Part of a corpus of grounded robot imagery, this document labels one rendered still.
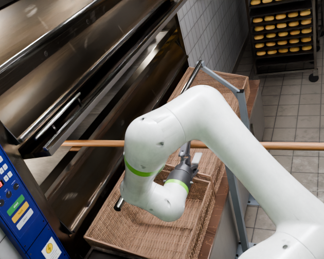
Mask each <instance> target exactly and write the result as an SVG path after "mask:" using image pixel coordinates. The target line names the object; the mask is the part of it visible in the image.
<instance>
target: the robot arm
mask: <svg viewBox="0 0 324 259"><path fill-rule="evenodd" d="M192 140H199V141H201V142H203V143H204V144H205V145H206V146H207V147H208V148H209V149H210V150H211V151H213V152H214V153H215V154H216V156H217V157H218V158H219V159H220V160H221V161H222V162H223V163H224V164H225V165H226V166H227V167H228V168H229V169H230V170H231V171H232V172H233V174H234V175H235V176H236V177H237V178H238V179H239V180H240V182H241V183H242V184H243V185H244V186H245V187H246V189H247V190H248V191H249V193H250V194H251V195H252V196H253V198H254V199H255V200H256V201H257V203H258V204H259V205H260V206H261V208H262V209H263V210H264V212H265V213H266V214H267V215H268V217H269V218H270V220H271V221H272V222H273V224H274V225H275V227H276V232H275V234H273V235H272V236H271V237H269V238H268V239H266V240H264V241H262V242H260V243H258V244H257V245H255V246H253V247H251V248H250V249H248V250H247V251H245V252H244V253H243V254H242V255H241V256H240V257H239V258H238V259H324V203H323V202H321V201H320V200H319V199H318V198H317V197H316V196H314V195H313V194H312V193H311V192H310V191H308V190H307V189H306V188H305V187H304V186H303V185H302V184H301V183H299V182H298V181H297V180H296V179H295V178H294V177H293V176H292V175H291V174H290V173H289V172H288V171H287V170H286V169H285V168H284V167H283V166H282V165H281V164H280V163H279V162H278V161H277V160H276V159H275V158H274V157H273V156H272V155H271V154H270V153H269V152H268V151H267V150H266V149H265V148H264V147H263V146H262V145H261V143H260V142H259V141H258V140H257V139H256V138H255V137H254V136H253V135H252V133H251V132H250V131H249V130H248V129H247V127H246V126H245V125H244V124H243V123H242V121H241V120H240V119H239V118H238V116H237V115H236V114H235V113H234V111H233V110H232V109H231V107H230V106H229V104H228V103H227V102H226V100H225V99H224V97H223V96H222V95H221V93H220V92H219V91H218V90H216V89H215V88H213V87H211V86H208V85H197V86H194V87H192V88H190V89H188V90H187V91H185V92H184V93H182V94H181V95H180V96H178V97H177V98H175V99H173V100H172V101H170V102H169V103H167V104H165V105H163V106H162V107H160V108H158V109H156V110H153V111H151V112H149V113H147V114H145V115H142V116H140V117H138V118H136V119H135V120H134V121H132V122H131V124H130V125H129V126H128V128H127V131H126V133H125V139H124V152H123V157H124V163H125V176H124V179H123V181H122V183H121V185H120V194H121V197H122V198H123V200H124V201H126V202H127V203H129V204H131V205H134V206H137V207H139V208H141V209H144V210H146V211H148V212H149V213H151V214H153V215H154V216H156V217H157V218H159V219H161V220H162V221H165V222H173V221H176V220H178V219H179V218H180V217H181V216H182V214H183V213H184V210H185V202H186V198H187V195H188V193H189V190H190V187H191V185H192V184H193V182H192V179H193V177H194V176H195V175H196V174H197V173H198V172H199V170H198V169H197V168H198V164H199V161H200V159H201V156H202V154H203V153H195V155H194V157H193V160H192V164H191V162H190V157H191V155H190V146H191V141H192ZM180 147H181V148H180ZM178 148H180V152H179V154H178V156H179V157H181V160H180V163H179V164H178V165H176V166H175V168H174V170H173V171H171V172H170V174H169V176H168V177H167V179H166V180H163V182H165V184H164V186H161V185H159V184H157V183H155V182H153V180H154V178H155V177H156V176H157V175H158V174H159V173H160V172H161V171H162V170H163V168H164V167H165V164H166V161H167V160H168V158H169V156H170V155H171V154H172V153H174V152H175V151H176V150H177V149H178ZM184 157H188V158H184Z"/></svg>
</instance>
